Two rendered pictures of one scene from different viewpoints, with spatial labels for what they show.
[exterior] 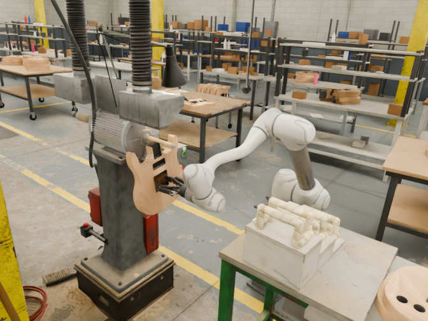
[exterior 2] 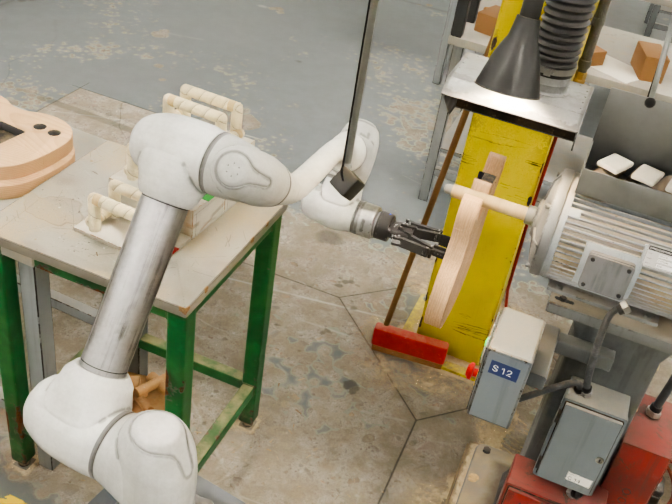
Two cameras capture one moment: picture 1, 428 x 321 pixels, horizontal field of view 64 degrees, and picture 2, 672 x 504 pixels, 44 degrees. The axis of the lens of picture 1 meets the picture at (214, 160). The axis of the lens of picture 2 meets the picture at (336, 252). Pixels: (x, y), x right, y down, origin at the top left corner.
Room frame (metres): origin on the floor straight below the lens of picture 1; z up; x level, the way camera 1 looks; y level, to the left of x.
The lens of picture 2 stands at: (3.24, -0.60, 2.22)
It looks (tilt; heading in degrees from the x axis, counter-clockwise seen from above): 35 degrees down; 160
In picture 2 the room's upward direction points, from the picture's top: 10 degrees clockwise
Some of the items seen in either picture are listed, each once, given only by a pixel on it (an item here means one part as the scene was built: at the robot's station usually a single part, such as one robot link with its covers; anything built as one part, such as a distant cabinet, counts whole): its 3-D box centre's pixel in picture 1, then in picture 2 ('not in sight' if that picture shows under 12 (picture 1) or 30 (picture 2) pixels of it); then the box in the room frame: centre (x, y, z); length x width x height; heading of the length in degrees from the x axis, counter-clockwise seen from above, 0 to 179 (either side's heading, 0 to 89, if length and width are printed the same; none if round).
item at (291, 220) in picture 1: (279, 215); (211, 98); (1.14, -0.26, 1.20); 0.20 x 0.03 x 0.03; 49
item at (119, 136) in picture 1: (124, 130); (622, 247); (1.97, 0.55, 1.25); 0.41 x 0.27 x 0.26; 53
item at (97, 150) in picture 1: (118, 149); (630, 303); (2.00, 0.60, 1.11); 0.36 x 0.24 x 0.04; 53
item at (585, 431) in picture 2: not in sight; (598, 397); (2.12, 0.51, 0.93); 0.15 x 0.10 x 0.55; 53
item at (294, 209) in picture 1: (290, 207); (194, 108); (1.20, -0.31, 1.20); 0.20 x 0.03 x 0.03; 49
